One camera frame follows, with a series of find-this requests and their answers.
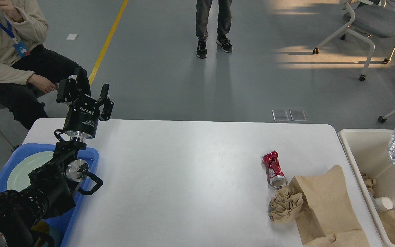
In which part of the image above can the person in black sneakers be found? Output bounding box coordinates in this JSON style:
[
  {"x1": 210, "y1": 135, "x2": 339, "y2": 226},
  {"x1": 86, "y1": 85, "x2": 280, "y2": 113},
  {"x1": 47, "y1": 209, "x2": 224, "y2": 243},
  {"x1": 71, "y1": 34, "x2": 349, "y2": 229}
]
[{"x1": 195, "y1": 0, "x2": 233, "y2": 59}]

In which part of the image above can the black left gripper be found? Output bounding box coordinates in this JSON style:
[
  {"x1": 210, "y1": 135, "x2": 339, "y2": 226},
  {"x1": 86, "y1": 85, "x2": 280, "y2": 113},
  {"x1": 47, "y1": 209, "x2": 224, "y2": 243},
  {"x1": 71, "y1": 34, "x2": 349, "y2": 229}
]
[{"x1": 56, "y1": 67, "x2": 114, "y2": 139}]

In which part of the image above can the brown cardboard in bin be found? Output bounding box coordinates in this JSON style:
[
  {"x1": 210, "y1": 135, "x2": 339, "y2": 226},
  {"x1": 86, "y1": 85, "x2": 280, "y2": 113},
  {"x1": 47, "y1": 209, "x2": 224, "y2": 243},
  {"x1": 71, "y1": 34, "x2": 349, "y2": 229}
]
[{"x1": 378, "y1": 209, "x2": 395, "y2": 244}]

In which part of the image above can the blue plastic tray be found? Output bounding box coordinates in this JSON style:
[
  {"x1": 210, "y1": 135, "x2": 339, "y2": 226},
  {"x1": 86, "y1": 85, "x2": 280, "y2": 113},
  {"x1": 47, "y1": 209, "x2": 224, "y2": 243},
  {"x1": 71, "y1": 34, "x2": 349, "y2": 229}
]
[{"x1": 0, "y1": 143, "x2": 84, "y2": 247}]

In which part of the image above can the white plastic bin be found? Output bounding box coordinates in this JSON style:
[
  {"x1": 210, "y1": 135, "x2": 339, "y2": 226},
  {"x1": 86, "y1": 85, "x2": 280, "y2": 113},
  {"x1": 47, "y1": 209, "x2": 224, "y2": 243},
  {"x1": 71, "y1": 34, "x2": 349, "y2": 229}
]
[{"x1": 339, "y1": 129, "x2": 395, "y2": 247}]

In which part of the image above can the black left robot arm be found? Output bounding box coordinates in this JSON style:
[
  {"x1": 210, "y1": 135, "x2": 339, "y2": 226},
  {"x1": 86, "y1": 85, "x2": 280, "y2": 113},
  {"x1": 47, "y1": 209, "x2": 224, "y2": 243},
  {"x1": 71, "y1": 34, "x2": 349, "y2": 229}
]
[{"x1": 0, "y1": 68, "x2": 114, "y2": 247}]

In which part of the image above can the crumpled paper in bin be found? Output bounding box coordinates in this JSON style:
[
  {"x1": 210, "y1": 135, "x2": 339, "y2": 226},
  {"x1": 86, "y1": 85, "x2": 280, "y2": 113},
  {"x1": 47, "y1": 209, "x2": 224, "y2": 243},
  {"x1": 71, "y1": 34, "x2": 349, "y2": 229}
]
[{"x1": 360, "y1": 173, "x2": 377, "y2": 197}]

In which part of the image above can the white chair leg right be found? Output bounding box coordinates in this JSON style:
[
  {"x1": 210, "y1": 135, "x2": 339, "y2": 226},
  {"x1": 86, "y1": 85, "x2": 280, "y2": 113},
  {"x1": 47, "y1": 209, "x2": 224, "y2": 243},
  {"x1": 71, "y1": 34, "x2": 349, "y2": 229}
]
[{"x1": 377, "y1": 109, "x2": 395, "y2": 123}]

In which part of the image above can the green plate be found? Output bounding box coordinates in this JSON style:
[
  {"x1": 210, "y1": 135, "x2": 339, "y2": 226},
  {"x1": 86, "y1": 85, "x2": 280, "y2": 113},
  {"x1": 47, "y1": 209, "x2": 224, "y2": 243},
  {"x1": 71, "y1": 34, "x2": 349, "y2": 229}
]
[{"x1": 6, "y1": 151, "x2": 53, "y2": 192}]

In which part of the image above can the dark teal mug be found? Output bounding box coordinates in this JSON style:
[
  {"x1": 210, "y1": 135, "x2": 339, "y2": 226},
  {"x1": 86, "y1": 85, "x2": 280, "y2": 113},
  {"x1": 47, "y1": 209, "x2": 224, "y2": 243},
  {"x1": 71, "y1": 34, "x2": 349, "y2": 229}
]
[{"x1": 31, "y1": 221, "x2": 63, "y2": 247}]

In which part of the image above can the brown paper bag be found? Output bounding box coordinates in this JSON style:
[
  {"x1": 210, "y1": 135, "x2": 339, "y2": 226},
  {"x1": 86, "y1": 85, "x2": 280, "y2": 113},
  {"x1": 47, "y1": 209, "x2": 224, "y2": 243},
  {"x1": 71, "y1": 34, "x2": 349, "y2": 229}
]
[{"x1": 290, "y1": 165, "x2": 370, "y2": 247}]

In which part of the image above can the grey office chair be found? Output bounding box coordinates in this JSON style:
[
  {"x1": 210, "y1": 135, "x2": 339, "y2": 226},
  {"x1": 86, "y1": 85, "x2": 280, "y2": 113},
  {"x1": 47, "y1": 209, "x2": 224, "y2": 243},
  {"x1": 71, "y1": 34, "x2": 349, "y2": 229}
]
[{"x1": 312, "y1": 0, "x2": 395, "y2": 81}]

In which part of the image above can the small white cup in bin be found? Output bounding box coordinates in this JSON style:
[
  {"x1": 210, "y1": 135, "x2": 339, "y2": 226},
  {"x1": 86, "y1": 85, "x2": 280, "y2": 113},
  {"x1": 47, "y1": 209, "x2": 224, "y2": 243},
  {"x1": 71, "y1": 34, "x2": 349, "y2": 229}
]
[{"x1": 372, "y1": 197, "x2": 394, "y2": 212}]

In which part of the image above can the person in beige sweater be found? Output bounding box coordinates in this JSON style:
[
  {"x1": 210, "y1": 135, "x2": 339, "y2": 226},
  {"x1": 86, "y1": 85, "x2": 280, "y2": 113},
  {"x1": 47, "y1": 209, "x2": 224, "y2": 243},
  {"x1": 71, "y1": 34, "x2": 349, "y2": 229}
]
[{"x1": 0, "y1": 0, "x2": 79, "y2": 129}]

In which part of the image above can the crumpled brown paper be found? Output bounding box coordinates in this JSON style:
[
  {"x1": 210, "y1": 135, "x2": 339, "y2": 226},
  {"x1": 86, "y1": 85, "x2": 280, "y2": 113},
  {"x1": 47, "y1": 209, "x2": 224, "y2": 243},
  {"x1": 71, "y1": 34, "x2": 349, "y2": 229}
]
[{"x1": 268, "y1": 185, "x2": 304, "y2": 223}]

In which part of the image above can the crushed red can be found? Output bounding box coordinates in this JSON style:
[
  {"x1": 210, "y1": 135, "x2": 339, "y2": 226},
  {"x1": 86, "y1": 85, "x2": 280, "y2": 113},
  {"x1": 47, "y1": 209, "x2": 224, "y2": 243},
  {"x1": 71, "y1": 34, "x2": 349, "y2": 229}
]
[{"x1": 262, "y1": 150, "x2": 287, "y2": 189}]

